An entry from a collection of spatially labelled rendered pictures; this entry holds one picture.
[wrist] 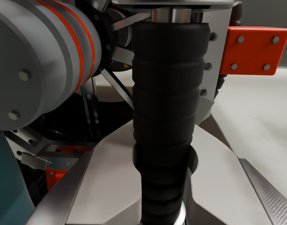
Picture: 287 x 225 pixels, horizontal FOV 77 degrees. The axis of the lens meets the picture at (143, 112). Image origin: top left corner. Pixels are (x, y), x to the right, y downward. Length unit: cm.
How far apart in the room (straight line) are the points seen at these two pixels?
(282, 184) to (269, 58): 118
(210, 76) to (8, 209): 42
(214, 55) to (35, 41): 24
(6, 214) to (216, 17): 48
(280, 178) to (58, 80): 143
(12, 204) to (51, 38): 31
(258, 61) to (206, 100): 10
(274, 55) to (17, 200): 50
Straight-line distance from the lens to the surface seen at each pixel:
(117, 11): 73
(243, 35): 33
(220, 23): 31
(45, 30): 22
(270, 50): 35
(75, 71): 24
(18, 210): 45
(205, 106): 34
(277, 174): 153
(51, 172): 50
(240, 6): 41
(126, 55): 41
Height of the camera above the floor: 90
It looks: 28 degrees down
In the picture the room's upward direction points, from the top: 1 degrees clockwise
